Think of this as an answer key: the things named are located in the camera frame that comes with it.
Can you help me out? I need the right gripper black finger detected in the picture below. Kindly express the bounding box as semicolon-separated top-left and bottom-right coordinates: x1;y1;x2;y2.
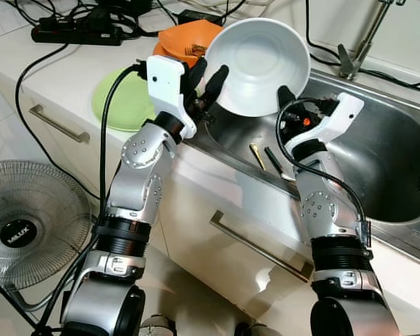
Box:
276;85;299;116

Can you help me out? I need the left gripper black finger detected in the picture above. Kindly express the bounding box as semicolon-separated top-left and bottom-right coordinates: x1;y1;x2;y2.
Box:
203;65;230;107
185;57;209;95

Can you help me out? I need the metal spoon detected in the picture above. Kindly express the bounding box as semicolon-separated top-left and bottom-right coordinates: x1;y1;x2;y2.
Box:
264;146;296;183

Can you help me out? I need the white ribbed bowl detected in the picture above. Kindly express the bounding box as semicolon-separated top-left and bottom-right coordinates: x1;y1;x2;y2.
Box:
205;17;313;118

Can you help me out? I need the patterned wooden chopstick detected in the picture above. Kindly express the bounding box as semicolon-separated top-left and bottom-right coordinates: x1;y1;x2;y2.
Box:
248;143;267;170

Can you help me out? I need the light green plate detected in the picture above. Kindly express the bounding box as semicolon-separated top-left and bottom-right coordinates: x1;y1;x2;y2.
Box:
91;68;158;132

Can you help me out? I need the white kitchen cabinet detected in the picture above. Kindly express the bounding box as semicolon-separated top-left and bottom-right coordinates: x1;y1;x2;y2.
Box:
17;84;420;336

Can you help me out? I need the gold fork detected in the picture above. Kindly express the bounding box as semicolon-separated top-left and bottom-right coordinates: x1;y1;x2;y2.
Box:
184;44;208;57

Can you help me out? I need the orange bowl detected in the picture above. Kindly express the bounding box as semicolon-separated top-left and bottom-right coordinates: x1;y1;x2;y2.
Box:
156;20;225;67

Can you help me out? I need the small black power adapter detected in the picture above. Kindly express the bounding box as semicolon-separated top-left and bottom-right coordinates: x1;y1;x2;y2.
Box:
178;8;221;25

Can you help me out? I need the chrome faucet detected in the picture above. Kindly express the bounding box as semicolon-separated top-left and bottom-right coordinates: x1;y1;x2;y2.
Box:
338;0;407;79

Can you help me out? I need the large black power adapter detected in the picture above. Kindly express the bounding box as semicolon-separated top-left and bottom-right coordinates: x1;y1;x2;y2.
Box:
98;0;155;16

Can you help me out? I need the stainless steel sink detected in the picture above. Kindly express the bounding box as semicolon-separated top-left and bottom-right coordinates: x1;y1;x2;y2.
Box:
192;70;420;267

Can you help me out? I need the black power strip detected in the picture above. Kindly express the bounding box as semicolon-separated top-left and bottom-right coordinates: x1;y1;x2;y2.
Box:
31;17;123;46

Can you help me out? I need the grey robot right foot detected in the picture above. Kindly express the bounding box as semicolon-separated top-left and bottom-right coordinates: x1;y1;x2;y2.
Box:
234;322;284;336

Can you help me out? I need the grey robot foot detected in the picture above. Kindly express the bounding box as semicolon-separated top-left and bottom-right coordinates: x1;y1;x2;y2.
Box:
234;322;284;336
139;315;177;336

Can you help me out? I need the grey floor fan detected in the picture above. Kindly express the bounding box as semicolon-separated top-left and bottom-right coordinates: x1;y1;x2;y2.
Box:
0;160;93;312

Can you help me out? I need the grey robot left foot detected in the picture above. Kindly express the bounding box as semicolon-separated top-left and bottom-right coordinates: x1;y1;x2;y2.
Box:
139;315;177;336

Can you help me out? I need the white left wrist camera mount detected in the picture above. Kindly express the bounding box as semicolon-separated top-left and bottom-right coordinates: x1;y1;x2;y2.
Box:
146;55;198;139

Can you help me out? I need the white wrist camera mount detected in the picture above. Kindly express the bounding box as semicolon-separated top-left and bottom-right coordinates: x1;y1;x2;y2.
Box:
294;93;365;158
146;55;198;139

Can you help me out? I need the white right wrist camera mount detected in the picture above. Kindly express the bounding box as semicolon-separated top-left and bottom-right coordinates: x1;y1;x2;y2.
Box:
294;93;365;158

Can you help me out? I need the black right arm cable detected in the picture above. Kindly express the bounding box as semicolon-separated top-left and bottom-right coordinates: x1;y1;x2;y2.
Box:
275;98;373;249

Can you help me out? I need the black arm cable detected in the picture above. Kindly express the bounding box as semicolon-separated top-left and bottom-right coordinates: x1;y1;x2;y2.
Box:
31;62;149;336
275;98;373;249

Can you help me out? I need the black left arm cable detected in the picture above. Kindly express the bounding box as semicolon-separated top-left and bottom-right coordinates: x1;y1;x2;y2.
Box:
31;62;149;336

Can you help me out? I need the long silver cabinet handle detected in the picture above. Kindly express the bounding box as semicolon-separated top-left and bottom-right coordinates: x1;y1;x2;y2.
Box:
210;210;314;282

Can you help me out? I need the short silver cabinet handle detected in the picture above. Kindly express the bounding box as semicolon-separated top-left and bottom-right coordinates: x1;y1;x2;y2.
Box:
29;105;90;144

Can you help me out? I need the black power cable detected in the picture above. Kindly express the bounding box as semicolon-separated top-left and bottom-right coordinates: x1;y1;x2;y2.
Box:
15;43;102;204

